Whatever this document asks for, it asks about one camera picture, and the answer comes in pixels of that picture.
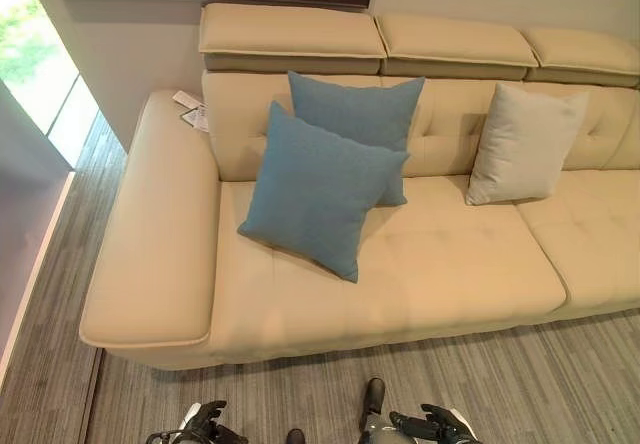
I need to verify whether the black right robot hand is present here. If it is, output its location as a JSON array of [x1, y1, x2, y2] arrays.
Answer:
[[388, 403, 472, 444]]

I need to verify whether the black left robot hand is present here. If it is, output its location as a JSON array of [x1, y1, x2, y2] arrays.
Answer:
[[180, 400, 249, 444]]

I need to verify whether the dark robot right foot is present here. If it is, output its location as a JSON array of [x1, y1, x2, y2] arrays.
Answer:
[[357, 376, 387, 444]]

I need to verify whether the white paper tag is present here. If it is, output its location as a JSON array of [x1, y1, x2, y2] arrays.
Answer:
[[172, 90, 204, 109]]

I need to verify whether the blue square cushion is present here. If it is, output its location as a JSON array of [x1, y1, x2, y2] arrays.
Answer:
[[287, 70, 426, 207], [236, 99, 411, 284]]

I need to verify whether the light grey square cushion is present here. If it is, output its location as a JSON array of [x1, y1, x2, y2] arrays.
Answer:
[[465, 82, 591, 207]]

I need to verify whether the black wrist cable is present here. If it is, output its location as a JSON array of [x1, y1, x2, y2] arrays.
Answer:
[[147, 428, 187, 444]]

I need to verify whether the printed paper label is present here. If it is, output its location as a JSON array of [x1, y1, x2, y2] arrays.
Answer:
[[181, 104, 210, 128]]

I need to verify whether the beige leather sofa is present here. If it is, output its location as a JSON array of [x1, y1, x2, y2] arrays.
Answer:
[[79, 2, 640, 370]]

